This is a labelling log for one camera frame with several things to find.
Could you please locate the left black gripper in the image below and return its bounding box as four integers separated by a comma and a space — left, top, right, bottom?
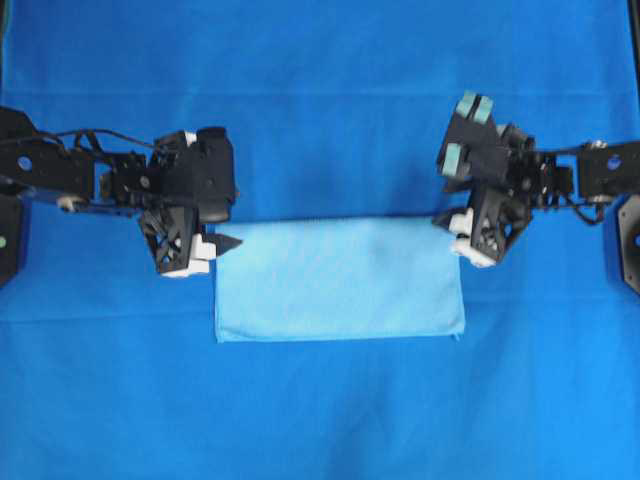
102, 130, 243, 277

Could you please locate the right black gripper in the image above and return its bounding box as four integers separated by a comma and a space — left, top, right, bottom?
433, 91, 531, 268

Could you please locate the light blue towel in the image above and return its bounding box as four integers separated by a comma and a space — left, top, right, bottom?
214, 216, 466, 342

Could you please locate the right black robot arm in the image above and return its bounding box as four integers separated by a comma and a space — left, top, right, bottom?
432, 91, 639, 268

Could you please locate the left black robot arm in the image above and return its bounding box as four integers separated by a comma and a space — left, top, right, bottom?
1, 108, 242, 284

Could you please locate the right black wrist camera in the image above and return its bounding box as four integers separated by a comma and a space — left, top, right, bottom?
490, 123, 536, 177

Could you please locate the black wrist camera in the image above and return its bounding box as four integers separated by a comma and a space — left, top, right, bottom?
490, 123, 536, 177
194, 126, 237, 224

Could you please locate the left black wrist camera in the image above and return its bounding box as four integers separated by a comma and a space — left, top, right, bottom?
194, 126, 237, 224

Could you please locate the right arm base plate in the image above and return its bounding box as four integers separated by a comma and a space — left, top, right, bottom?
603, 194, 639, 301

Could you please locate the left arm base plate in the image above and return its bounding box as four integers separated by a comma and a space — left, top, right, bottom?
0, 195, 24, 287

